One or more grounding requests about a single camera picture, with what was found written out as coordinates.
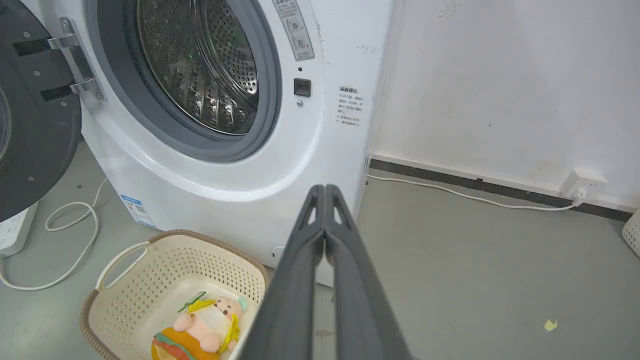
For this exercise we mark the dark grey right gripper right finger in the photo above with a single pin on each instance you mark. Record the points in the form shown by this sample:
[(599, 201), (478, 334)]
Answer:
[(357, 285)]

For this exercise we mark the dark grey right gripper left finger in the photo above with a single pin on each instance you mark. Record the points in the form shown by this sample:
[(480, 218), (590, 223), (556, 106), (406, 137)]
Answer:
[(295, 280)]

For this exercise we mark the white front-load washing machine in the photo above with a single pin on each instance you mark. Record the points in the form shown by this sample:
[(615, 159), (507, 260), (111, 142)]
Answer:
[(320, 125)]

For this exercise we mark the dark round washing machine door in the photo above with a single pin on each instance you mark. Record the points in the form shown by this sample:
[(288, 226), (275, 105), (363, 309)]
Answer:
[(30, 115)]

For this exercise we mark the pink plush doll toy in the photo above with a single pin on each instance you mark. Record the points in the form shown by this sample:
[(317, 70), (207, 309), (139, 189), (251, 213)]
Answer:
[(215, 320)]

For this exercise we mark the orange plush burger toy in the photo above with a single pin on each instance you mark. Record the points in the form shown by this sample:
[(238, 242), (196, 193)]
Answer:
[(175, 347)]

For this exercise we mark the cream perforated laundry basket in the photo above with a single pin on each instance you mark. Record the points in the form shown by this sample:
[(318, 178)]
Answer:
[(145, 295)]

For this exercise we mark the black baseboard strip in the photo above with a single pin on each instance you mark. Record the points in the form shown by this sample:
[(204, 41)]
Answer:
[(500, 189)]

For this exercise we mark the yellow paper scrap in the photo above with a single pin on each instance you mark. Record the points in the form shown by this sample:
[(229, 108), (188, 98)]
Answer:
[(550, 325)]

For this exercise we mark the white perforated basket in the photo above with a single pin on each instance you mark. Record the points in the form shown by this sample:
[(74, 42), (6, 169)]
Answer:
[(632, 232)]

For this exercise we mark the white power strip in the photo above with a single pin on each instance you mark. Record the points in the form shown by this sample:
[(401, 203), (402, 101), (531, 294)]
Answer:
[(15, 230)]

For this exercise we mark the white wall socket plug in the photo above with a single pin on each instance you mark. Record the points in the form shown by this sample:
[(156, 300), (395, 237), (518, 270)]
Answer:
[(580, 186)]

